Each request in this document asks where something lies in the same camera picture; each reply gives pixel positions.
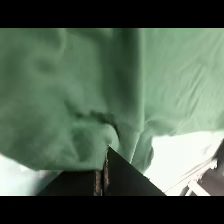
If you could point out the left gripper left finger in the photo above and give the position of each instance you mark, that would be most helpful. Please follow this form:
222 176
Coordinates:
73 185

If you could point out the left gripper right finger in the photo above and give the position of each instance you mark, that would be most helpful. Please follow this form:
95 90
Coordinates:
128 178

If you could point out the dark green T-shirt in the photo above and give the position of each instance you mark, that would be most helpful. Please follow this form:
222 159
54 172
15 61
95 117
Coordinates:
100 90

